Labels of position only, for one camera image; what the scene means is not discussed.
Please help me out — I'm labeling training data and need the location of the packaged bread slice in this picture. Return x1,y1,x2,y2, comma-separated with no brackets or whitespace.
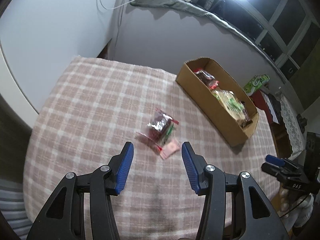
212,89,248,122

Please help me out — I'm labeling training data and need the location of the pink candy wrapper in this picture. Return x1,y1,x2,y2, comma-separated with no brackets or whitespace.
159,139,181,159

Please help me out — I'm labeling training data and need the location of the clear pack dark snack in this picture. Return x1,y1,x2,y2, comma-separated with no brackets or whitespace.
194,68,219,90

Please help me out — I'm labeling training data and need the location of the black camera box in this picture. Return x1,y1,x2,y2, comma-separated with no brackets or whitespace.
304,132,319,195

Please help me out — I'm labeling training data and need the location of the grey blanket on ledge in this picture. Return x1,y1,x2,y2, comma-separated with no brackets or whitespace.
130,0,254,45

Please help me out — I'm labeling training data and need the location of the green tissue box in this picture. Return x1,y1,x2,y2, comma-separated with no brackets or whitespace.
243,74,270,96

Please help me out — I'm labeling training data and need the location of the white lace cloth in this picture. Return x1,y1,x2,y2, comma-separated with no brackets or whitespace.
279,93,306,160

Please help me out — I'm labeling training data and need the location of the brown cardboard box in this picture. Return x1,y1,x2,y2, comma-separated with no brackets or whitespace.
176,57,259,146

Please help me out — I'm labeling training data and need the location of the pink plaid tablecloth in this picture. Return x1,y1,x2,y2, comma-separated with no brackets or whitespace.
23,57,279,239

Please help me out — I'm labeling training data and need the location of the dark snack green label pack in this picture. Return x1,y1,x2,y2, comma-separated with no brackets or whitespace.
136,108,180,153

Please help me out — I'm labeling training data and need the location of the snickers bar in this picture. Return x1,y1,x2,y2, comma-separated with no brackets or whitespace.
237,114,253,128

